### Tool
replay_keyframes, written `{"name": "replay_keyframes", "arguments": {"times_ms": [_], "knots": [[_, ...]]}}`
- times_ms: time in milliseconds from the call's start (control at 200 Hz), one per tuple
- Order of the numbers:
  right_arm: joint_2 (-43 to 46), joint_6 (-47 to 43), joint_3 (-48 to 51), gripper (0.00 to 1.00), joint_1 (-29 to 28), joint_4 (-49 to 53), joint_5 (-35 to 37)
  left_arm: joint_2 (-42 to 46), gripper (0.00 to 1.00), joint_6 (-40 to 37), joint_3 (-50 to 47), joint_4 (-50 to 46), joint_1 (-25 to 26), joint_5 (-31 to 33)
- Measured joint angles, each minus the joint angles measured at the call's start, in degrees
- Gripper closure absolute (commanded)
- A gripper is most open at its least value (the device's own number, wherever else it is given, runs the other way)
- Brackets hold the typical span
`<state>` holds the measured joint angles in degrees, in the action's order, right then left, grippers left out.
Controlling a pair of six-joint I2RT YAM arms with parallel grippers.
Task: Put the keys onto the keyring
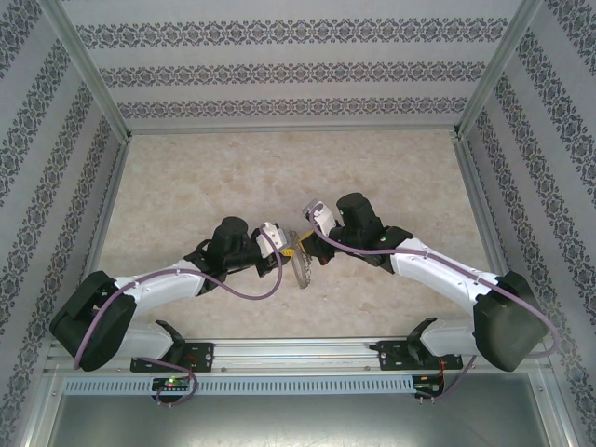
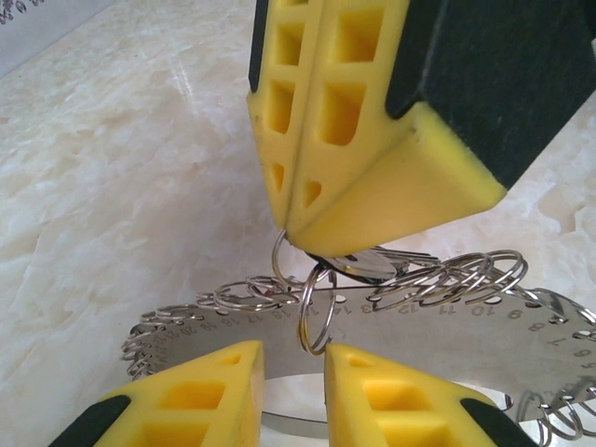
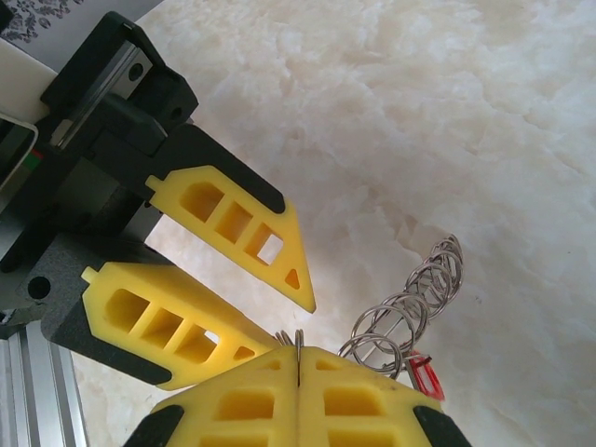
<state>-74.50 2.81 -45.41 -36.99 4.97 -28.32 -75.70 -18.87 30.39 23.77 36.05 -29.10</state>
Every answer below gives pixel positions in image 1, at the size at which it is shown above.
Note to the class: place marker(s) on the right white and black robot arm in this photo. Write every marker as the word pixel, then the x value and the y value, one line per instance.
pixel 442 274

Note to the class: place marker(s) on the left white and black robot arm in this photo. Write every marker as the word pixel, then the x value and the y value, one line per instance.
pixel 158 286

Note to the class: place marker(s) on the circuit board with green light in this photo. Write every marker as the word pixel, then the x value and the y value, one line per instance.
pixel 170 384

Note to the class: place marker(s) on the grey metal sheet panel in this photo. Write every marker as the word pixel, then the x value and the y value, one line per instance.
pixel 298 423

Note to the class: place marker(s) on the small circuit board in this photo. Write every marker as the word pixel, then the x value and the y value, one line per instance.
pixel 426 388

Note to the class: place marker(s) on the aluminium mounting rail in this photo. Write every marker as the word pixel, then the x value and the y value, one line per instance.
pixel 298 356

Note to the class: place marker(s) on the aluminium back wall bar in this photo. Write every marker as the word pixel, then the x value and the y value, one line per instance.
pixel 293 129

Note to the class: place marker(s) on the aluminium side rail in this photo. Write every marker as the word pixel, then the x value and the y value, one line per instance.
pixel 110 195
pixel 478 195

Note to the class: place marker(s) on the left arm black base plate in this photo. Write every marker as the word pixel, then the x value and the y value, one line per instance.
pixel 205 356

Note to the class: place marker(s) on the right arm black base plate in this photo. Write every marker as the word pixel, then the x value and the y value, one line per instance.
pixel 388 356

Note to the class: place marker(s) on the aluminium frame post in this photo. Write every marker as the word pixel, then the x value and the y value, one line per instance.
pixel 497 70
pixel 93 70

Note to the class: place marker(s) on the aluminium front frame bar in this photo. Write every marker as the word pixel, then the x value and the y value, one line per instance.
pixel 39 419
pixel 561 419

